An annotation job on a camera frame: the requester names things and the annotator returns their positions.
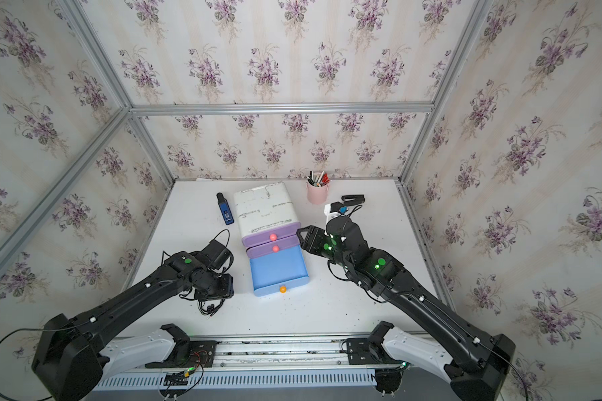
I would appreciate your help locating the purple drawer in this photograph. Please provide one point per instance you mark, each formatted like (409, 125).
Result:
(267, 248)
(271, 234)

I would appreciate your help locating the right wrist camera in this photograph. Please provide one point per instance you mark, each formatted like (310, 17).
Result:
(334, 210)

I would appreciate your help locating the pink pen holder cup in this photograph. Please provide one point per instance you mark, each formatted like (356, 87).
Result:
(318, 187)

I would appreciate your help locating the white drawer cabinet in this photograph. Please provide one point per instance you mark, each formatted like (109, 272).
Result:
(264, 208)

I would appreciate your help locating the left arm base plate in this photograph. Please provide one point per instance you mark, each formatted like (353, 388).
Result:
(188, 356)

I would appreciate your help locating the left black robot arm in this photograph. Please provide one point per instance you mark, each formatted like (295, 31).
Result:
(70, 357)

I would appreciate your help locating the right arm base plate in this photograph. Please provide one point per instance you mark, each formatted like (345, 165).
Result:
(359, 352)

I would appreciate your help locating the aluminium mounting rail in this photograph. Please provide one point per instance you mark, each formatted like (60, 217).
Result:
(132, 353)

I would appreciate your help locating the black earphones lower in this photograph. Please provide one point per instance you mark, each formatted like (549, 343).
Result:
(209, 309)

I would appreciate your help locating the blue bottom drawer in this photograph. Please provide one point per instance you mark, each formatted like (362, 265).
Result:
(279, 272)

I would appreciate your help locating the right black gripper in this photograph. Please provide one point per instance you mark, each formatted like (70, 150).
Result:
(313, 236)

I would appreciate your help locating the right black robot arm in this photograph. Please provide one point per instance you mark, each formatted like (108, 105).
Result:
(386, 280)

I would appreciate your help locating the purple top drawer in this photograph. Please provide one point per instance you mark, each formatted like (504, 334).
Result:
(271, 234)

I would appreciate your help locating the black stapler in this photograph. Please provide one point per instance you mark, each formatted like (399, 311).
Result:
(353, 200)

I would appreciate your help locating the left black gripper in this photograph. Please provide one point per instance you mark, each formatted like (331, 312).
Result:
(228, 288)

